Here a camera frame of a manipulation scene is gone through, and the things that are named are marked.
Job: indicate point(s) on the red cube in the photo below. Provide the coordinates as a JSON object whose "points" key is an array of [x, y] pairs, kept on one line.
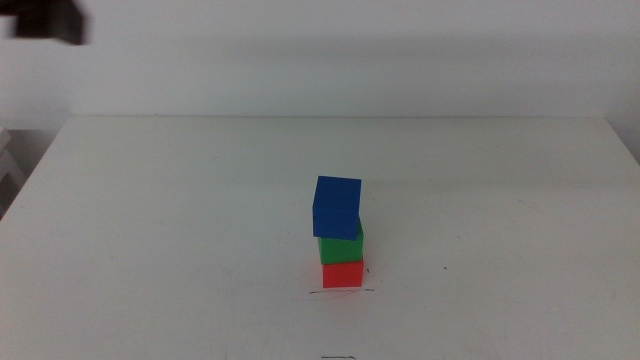
{"points": [[342, 275]]}

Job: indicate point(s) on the blue cube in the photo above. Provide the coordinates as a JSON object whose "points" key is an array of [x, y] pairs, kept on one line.
{"points": [[337, 207]]}

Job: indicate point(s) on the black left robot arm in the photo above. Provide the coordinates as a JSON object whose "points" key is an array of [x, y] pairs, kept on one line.
{"points": [[50, 22]]}

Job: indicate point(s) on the green cube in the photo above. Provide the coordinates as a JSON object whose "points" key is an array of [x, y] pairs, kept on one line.
{"points": [[342, 250]]}

